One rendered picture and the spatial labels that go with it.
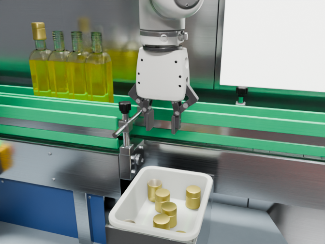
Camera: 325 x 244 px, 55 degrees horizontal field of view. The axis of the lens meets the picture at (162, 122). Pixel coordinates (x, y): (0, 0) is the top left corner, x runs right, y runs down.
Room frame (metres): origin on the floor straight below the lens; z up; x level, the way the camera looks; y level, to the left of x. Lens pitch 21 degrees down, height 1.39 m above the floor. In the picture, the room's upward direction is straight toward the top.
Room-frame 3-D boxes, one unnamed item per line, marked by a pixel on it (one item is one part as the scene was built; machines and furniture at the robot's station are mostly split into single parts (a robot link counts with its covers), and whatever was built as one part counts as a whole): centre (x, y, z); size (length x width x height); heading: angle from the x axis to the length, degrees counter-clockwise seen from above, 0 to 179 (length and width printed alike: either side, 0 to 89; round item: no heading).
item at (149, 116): (0.62, 0.04, 1.17); 0.03 x 0.03 x 0.07; 72
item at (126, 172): (0.70, 0.07, 1.02); 0.09 x 0.04 x 0.07; 164
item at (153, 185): (0.65, 0.02, 0.96); 0.04 x 0.04 x 0.04
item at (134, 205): (0.56, -0.01, 0.97); 0.22 x 0.17 x 0.09; 164
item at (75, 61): (0.86, 0.23, 1.16); 0.06 x 0.06 x 0.21; 73
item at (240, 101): (0.81, -0.21, 1.11); 0.07 x 0.04 x 0.13; 164
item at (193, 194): (0.62, -0.07, 0.96); 0.04 x 0.04 x 0.04
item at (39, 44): (0.89, 0.34, 1.29); 0.03 x 0.03 x 0.05
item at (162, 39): (0.61, 0.00, 1.32); 0.09 x 0.08 x 0.03; 72
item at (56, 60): (0.88, 0.28, 1.16); 0.06 x 0.06 x 0.21; 74
